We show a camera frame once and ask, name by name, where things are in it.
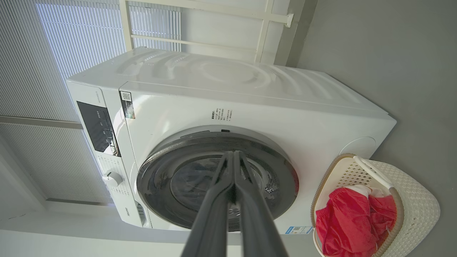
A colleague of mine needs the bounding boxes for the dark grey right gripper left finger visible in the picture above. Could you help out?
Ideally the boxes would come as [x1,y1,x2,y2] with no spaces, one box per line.
[181,151,236,257]

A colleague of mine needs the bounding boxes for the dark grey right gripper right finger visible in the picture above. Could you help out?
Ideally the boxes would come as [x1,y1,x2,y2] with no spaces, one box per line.
[234,151,289,257]

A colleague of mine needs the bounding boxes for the dark round washing machine door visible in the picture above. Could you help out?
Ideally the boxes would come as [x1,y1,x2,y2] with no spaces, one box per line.
[137,133,298,232]

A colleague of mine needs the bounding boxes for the red garment with white trim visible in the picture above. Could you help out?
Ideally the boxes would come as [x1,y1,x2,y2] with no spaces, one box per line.
[315,185,397,257]

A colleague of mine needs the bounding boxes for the white washing machine dial knob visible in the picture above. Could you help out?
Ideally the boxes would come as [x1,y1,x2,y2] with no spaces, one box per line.
[102,171,123,188]

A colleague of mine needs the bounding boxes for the white front-load washing machine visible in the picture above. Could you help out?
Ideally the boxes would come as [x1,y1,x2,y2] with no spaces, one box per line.
[66,46,397,234]

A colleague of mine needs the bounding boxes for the cream perforated laundry basket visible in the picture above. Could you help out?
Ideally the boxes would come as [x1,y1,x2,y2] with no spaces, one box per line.
[311,153,441,257]

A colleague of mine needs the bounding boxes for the blue energy label sticker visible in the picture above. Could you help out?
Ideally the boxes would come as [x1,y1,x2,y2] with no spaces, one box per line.
[285,226,313,235]

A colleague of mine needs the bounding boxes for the QR code sticker strip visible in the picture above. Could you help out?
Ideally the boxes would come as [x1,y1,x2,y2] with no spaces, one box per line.
[120,91,135,119]

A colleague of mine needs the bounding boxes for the white window blinds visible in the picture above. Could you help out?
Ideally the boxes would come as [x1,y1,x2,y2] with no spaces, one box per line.
[0,0,182,204]

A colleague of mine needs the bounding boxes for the white metal railing frame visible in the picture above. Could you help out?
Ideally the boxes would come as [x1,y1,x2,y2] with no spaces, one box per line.
[119,0,294,64]

